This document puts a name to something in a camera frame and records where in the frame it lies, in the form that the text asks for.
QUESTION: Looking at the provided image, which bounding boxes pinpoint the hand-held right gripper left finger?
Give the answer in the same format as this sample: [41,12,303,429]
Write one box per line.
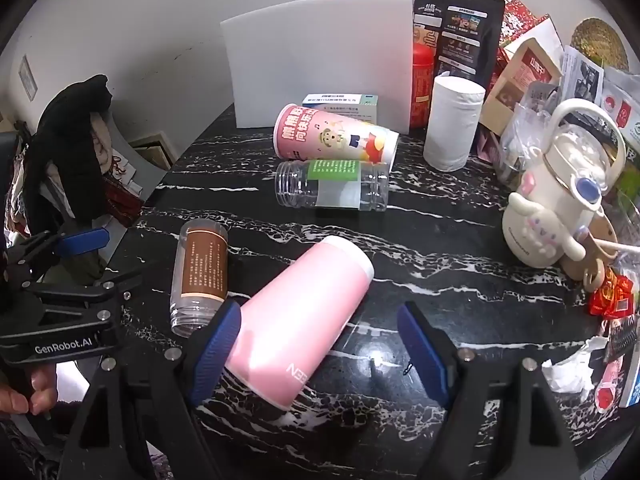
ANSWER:
[62,299,243,480]

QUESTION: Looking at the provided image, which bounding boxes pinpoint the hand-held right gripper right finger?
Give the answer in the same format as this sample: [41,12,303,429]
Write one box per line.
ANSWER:
[397,301,596,480]

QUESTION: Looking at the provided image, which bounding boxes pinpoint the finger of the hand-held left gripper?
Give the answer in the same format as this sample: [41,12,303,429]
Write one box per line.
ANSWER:
[0,228,111,287]
[25,270,147,313]

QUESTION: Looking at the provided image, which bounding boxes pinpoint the plain pink cup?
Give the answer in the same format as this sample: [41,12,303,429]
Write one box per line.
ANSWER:
[223,236,375,408]

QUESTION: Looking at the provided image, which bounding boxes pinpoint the pink cartoon printed cup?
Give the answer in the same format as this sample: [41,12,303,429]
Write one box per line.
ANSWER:
[273,103,400,165]

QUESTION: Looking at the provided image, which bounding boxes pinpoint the person's left hand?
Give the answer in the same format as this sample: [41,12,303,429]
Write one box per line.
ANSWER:
[0,361,59,417]

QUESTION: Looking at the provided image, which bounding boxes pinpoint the red plaid cloth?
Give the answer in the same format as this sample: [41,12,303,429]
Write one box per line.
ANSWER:
[104,169,144,227]

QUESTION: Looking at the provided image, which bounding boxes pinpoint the clear jar brown label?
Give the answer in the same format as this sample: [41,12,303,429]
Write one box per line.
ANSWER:
[169,218,230,339]

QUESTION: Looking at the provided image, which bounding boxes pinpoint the black garment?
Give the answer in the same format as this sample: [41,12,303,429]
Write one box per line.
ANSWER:
[24,74,114,234]

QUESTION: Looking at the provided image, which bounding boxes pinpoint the crumpled white tissue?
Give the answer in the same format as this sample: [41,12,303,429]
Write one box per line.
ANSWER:
[542,337,611,394]

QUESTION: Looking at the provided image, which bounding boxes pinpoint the pink tube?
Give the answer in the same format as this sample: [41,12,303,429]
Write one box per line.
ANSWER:
[596,359,627,414]

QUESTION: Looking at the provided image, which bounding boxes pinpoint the clear jar green label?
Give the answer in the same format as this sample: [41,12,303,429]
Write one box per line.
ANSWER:
[274,158,390,212]

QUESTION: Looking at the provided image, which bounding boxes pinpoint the red snack wrapper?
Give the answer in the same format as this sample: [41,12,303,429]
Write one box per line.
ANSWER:
[588,267,635,319]

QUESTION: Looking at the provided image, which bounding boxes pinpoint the black comb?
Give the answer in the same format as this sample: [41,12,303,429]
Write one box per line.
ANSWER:
[606,317,639,362]

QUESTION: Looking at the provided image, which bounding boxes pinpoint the white cartoon water bottle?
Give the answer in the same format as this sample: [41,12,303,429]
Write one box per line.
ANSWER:
[501,98,627,267]

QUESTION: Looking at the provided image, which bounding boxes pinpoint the white toilet paper roll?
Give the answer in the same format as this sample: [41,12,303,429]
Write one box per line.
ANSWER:
[422,74,487,171]

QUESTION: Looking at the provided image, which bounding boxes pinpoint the white blue medicine box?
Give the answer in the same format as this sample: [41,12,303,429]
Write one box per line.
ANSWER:
[301,92,380,124]

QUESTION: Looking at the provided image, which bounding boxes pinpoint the red canister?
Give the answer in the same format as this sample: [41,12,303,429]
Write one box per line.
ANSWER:
[409,41,435,131]

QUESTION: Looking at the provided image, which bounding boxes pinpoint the white foam board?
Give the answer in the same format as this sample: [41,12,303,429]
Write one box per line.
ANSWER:
[220,0,416,135]

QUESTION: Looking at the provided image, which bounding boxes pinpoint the kraft paper bag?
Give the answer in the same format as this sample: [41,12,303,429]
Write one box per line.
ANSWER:
[479,16,566,137]

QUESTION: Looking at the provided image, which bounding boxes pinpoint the printed paper leaflet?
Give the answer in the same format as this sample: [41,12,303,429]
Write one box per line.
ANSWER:
[557,44,605,107]

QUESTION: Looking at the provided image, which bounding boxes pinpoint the white packet red logo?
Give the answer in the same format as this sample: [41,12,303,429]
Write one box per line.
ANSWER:
[599,67,640,132]

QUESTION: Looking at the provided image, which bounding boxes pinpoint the black foil pouch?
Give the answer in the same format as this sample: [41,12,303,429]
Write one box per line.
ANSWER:
[412,0,506,97]

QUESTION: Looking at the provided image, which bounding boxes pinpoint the red gift bag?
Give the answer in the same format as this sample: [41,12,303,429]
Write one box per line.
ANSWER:
[472,0,549,52]

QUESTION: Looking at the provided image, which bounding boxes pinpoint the woven straw mat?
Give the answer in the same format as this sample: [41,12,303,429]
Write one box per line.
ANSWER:
[570,17,630,71]

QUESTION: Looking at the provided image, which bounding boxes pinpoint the wall socket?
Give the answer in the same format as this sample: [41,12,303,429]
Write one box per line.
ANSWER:
[18,54,39,101]

